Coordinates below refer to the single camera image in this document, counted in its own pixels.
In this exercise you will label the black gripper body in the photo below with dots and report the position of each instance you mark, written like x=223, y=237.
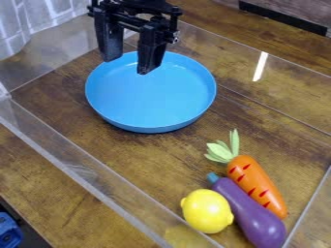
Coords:
x=135, y=13

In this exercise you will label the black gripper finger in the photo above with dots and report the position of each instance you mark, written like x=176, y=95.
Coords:
x=109, y=35
x=151, y=49

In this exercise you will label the yellow toy lemon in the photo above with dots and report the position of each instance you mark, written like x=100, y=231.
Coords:
x=206, y=210

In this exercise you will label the blue round tray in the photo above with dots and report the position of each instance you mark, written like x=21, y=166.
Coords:
x=156, y=103

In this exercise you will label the white curtain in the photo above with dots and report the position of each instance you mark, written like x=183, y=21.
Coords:
x=24, y=17

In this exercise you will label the dark baseboard strip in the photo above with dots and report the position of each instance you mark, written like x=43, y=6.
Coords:
x=283, y=18

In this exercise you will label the orange toy carrot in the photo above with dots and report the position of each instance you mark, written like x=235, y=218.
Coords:
x=247, y=174

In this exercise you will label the purple toy eggplant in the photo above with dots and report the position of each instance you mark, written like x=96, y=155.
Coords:
x=263, y=228

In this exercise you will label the blue object at corner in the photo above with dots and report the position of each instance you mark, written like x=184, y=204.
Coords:
x=11, y=234

